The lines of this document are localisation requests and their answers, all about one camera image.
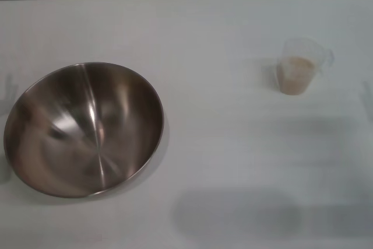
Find stainless steel mixing bowl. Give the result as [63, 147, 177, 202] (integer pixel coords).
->
[3, 61, 166, 199]

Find white rice grains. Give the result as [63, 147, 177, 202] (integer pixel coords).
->
[279, 55, 317, 96]

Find clear plastic measuring cup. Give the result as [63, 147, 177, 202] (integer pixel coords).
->
[276, 37, 335, 96]

